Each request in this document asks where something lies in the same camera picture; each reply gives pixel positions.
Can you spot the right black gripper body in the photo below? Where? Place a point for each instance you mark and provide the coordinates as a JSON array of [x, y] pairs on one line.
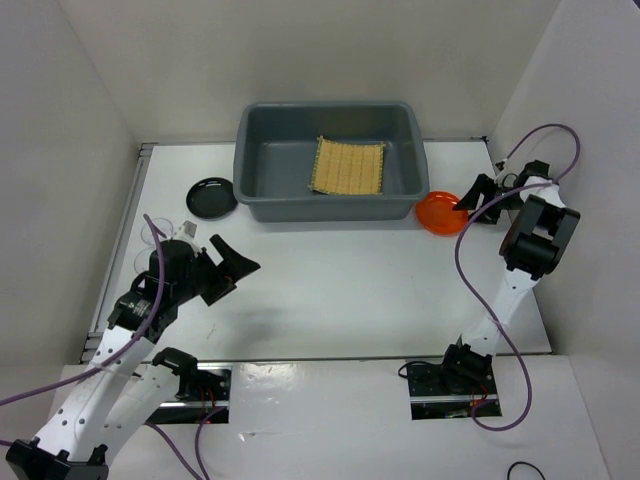
[[491, 214]]

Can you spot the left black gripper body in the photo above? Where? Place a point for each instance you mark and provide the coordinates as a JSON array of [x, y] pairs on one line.
[[205, 278]]

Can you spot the orange plastic plate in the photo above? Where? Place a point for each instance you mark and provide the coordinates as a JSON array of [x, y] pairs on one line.
[[437, 215]]

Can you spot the black round plate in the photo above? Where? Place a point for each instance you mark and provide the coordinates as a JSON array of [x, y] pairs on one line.
[[211, 198]]

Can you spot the woven bamboo mat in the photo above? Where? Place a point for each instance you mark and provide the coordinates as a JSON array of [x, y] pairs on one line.
[[344, 169]]

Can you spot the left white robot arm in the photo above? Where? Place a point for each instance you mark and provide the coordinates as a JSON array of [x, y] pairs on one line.
[[128, 378]]

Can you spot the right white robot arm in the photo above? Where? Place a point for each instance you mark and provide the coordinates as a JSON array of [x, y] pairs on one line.
[[531, 249]]

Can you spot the grey plastic bin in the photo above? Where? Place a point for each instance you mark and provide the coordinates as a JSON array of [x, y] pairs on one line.
[[276, 147]]

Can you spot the clear glass cup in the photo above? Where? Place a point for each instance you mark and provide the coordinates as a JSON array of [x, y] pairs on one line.
[[162, 226], [141, 261]]

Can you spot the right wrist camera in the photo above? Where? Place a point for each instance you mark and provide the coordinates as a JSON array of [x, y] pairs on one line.
[[503, 173]]

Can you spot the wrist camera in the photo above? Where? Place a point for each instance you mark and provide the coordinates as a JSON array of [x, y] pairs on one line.
[[186, 232], [503, 173]]

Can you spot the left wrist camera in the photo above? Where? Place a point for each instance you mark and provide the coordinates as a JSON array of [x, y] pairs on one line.
[[186, 232]]

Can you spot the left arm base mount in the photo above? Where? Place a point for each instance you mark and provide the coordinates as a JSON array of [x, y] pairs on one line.
[[207, 398]]

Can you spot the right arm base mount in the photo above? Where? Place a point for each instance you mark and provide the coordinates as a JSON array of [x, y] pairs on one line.
[[452, 388]]

